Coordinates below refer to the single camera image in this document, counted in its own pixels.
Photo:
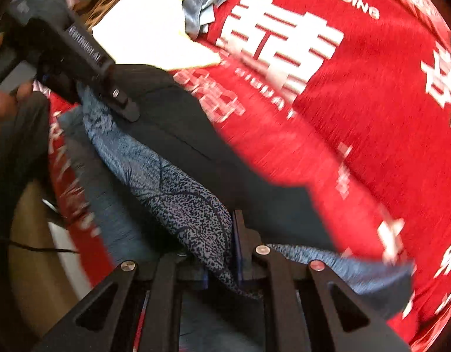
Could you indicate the red wedding blanket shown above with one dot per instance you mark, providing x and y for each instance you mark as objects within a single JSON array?
[{"x": 350, "y": 99}]

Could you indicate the person's left hand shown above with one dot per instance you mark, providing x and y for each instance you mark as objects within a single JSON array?
[{"x": 9, "y": 102}]

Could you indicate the black and grey pants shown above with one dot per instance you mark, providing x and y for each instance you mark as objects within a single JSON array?
[{"x": 170, "y": 176}]

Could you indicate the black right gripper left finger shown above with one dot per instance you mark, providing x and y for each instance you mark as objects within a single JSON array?
[{"x": 137, "y": 307}]

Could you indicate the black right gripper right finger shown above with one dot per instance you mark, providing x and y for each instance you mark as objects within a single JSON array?
[{"x": 307, "y": 307}]

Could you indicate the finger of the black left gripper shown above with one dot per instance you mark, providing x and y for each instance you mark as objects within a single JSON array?
[{"x": 110, "y": 93}]

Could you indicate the grey crumpled cloth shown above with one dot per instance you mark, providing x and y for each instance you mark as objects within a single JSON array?
[{"x": 199, "y": 15}]

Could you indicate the white bed sheet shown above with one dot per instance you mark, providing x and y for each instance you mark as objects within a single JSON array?
[{"x": 151, "y": 32}]

